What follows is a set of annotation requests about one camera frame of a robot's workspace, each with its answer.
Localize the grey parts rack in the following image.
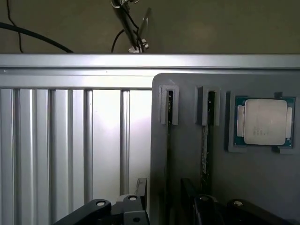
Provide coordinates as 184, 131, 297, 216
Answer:
150, 72, 300, 225

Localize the CPU chip silver lid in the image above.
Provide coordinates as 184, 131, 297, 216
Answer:
234, 95, 295, 149

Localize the grey metal clamp stand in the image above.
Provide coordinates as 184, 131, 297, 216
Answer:
110, 0, 156, 53

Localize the thin black stand cable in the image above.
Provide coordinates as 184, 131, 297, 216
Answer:
111, 30, 125, 53

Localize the thick black floor cable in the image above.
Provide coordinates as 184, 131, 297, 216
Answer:
0, 22, 75, 53

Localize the thin black floor cable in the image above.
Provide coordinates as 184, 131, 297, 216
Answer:
6, 0, 24, 53

